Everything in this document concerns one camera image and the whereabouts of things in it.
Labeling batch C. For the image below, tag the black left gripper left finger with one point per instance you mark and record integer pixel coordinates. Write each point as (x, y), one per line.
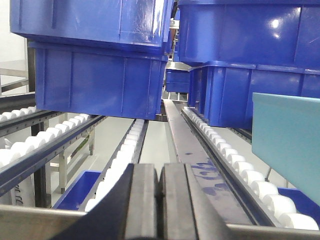
(127, 212)

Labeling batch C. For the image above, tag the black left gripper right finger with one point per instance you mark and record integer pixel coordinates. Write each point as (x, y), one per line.
(185, 211)

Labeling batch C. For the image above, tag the light blue plastic bin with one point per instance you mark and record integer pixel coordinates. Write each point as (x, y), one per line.
(286, 136)

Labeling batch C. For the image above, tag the blue bin on lower shelf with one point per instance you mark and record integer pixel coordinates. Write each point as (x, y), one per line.
(75, 194)

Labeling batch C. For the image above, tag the steel shelf front beam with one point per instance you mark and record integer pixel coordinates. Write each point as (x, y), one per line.
(25, 223)

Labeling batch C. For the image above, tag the middle white roller track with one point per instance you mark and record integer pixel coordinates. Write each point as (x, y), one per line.
(127, 152)

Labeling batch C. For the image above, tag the white roller track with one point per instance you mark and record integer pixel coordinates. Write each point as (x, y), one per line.
(233, 152)
(127, 152)
(39, 150)

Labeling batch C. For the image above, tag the right white roller track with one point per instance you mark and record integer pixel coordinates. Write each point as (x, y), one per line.
(233, 152)

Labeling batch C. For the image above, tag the left white roller track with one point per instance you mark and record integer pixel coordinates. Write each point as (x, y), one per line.
(39, 150)

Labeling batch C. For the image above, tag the lower right dark blue bin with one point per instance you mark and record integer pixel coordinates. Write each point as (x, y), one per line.
(222, 91)

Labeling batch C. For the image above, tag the dark blue bin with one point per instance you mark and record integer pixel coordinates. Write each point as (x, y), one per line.
(98, 81)
(267, 32)
(131, 25)
(222, 91)

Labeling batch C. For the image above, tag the lower left dark blue bin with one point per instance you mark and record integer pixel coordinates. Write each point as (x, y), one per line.
(98, 81)

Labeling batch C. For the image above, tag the upper left dark blue bin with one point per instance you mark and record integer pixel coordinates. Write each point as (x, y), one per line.
(131, 25)

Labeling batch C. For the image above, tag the upper right dark blue bin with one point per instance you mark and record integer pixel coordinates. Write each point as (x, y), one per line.
(267, 32)

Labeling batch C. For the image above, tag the dark metal divider rail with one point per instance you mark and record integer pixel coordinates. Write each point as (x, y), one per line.
(189, 150)

